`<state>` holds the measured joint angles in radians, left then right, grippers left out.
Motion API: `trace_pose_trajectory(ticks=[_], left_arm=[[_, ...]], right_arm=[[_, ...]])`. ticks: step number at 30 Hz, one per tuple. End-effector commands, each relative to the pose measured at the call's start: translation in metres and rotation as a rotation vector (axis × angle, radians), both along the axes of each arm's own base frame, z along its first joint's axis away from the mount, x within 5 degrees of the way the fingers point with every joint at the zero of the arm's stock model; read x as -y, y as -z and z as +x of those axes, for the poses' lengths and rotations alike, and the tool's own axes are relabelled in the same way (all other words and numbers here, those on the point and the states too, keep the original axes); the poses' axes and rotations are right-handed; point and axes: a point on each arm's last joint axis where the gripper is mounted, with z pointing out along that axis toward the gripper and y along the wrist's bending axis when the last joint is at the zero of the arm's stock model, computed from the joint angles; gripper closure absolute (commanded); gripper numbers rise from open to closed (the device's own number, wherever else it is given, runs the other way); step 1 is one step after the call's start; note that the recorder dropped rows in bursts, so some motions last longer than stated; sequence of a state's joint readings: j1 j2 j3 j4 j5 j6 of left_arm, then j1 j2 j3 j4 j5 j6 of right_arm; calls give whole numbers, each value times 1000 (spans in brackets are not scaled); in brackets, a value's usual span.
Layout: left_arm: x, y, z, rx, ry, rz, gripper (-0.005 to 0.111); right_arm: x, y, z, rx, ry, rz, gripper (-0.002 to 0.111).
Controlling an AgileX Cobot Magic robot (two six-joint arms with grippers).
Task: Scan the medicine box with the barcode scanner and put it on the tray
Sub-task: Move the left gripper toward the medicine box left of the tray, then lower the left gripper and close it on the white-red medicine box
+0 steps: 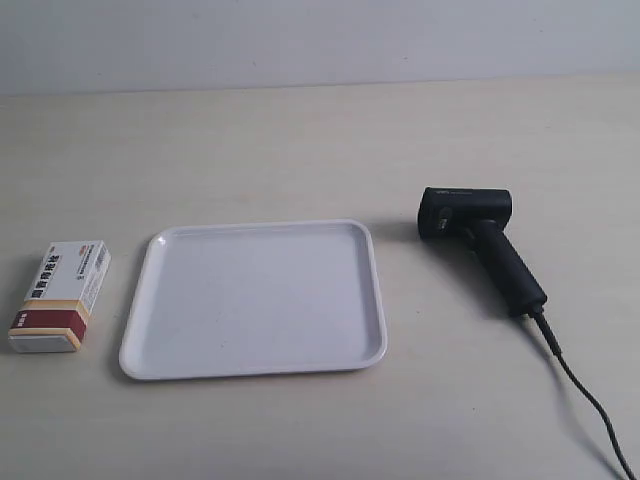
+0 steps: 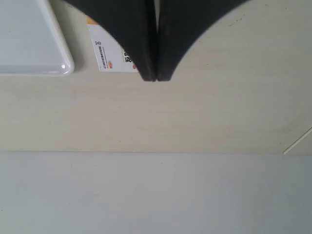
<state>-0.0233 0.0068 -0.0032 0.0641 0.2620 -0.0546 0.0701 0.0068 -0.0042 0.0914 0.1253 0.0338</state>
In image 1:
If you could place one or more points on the white red medicine box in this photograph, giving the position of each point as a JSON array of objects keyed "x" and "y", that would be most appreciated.
[{"x": 59, "y": 302}]

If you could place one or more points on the black handheld barcode scanner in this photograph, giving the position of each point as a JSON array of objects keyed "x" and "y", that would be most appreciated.
[{"x": 478, "y": 218}]

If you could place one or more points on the white plastic tray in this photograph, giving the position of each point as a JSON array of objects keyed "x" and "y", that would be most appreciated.
[{"x": 238, "y": 300}]

